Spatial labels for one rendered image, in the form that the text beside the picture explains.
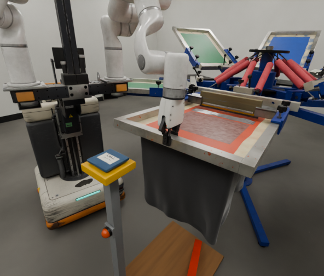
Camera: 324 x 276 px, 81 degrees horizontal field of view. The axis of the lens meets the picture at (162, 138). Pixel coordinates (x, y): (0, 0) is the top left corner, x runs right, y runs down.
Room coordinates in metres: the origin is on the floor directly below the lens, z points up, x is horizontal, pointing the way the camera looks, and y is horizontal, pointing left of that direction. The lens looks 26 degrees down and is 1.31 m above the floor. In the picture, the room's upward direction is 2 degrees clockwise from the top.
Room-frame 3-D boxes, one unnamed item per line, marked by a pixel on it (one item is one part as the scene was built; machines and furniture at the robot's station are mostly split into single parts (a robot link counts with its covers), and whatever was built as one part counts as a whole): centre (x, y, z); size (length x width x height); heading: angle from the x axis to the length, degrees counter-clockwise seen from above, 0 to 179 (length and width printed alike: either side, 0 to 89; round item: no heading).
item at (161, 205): (0.70, -0.08, 0.74); 0.45 x 0.03 x 0.43; 54
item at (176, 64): (0.67, -0.02, 1.25); 0.15 x 0.10 x 0.11; 35
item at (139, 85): (1.88, 0.03, 1.05); 1.08 x 0.61 x 0.23; 84
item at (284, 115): (0.96, -0.62, 0.99); 0.30 x 0.05 x 0.07; 144
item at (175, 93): (0.64, -0.04, 1.18); 0.09 x 0.07 x 0.03; 144
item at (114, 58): (1.16, 0.29, 1.21); 0.16 x 0.13 x 0.15; 37
